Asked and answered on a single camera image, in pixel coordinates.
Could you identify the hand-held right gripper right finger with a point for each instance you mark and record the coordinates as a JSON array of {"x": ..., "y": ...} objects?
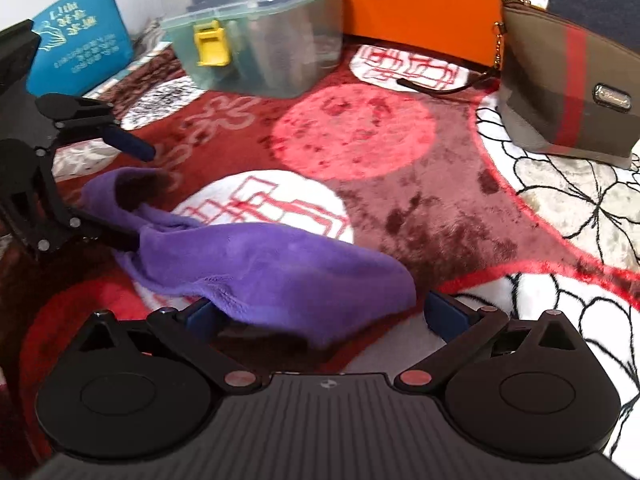
[{"x": 447, "y": 315}]

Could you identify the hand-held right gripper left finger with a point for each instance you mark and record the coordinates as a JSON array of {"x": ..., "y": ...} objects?
[{"x": 200, "y": 316}]

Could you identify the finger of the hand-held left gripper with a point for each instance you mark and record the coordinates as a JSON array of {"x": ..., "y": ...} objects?
[
  {"x": 30, "y": 200},
  {"x": 132, "y": 146}
]

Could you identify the purple fleece cloth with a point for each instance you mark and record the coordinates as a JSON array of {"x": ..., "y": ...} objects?
[{"x": 260, "y": 270}]

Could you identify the orange cardboard box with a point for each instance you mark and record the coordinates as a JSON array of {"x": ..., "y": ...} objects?
[{"x": 425, "y": 20}]

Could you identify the teal printed cushion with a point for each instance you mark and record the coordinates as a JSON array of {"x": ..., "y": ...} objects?
[{"x": 80, "y": 35}]

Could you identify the striped bedsheet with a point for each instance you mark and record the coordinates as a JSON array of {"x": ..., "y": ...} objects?
[{"x": 150, "y": 35}]

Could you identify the red white printed blanket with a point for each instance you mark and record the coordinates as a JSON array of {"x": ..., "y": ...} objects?
[{"x": 400, "y": 160}]

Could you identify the clear plastic storage box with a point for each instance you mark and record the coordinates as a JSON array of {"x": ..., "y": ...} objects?
[{"x": 280, "y": 45}]

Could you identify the brown red striped pouch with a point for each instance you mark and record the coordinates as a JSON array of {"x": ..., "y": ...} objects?
[{"x": 550, "y": 85}]

